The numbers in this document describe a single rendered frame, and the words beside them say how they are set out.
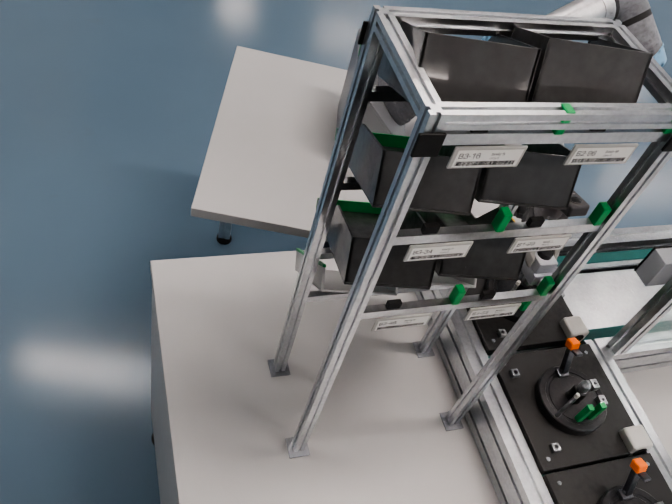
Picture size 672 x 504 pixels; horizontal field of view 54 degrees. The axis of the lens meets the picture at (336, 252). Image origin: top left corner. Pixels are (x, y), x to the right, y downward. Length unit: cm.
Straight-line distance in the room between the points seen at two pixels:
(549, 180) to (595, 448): 63
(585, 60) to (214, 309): 91
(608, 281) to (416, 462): 71
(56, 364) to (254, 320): 108
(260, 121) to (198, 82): 157
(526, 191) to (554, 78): 18
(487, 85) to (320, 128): 118
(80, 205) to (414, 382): 174
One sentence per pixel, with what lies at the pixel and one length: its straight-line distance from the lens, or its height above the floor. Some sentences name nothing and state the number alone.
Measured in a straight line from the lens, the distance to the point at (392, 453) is 133.
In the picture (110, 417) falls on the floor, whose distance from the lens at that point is 226.
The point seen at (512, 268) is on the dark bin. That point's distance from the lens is 104.
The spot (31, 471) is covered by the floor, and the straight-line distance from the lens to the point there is 222.
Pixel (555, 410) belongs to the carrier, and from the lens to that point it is 136.
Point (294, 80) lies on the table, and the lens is 204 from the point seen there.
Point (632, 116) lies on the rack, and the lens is 80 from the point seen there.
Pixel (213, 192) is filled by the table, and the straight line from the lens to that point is 164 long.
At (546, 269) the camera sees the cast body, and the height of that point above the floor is 110.
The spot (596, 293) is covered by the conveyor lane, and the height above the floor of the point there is 92.
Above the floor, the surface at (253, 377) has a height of 86.
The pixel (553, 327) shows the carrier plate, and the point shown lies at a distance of 150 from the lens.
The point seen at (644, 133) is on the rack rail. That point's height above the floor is 163.
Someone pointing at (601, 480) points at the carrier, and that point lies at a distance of 137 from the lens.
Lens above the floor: 203
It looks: 48 degrees down
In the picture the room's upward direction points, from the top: 19 degrees clockwise
